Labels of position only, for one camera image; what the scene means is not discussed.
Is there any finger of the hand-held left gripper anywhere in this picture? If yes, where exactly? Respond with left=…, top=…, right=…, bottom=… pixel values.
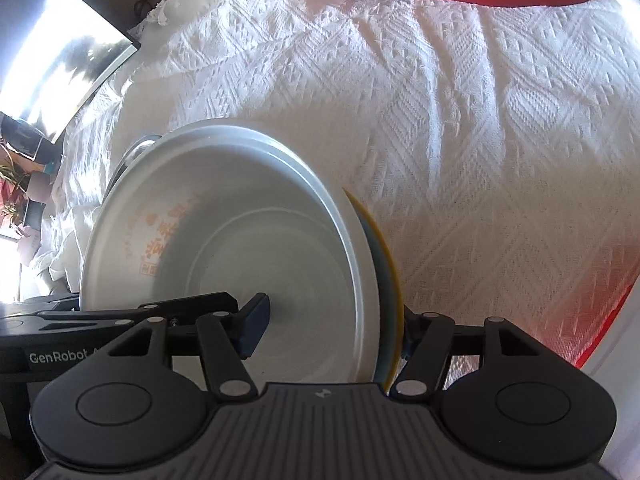
left=119, top=291, right=241, bottom=328

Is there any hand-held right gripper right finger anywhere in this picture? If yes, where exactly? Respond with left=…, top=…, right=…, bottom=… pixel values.
left=389, top=305, right=540, bottom=401

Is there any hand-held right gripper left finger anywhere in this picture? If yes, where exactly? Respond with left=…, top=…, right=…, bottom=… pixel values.
left=107, top=294, right=272, bottom=403

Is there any yellow-rimmed plate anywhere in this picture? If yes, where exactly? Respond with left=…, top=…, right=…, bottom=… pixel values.
left=342, top=187, right=407, bottom=392

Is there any white plastic bowl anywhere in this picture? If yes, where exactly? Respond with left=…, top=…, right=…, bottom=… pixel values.
left=80, top=119, right=382, bottom=386

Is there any stainless steel bowl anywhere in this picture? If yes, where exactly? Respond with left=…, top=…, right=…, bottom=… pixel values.
left=102, top=132, right=163, bottom=201

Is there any white woven blanket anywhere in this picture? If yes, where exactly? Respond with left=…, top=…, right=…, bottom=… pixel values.
left=30, top=0, right=640, bottom=391

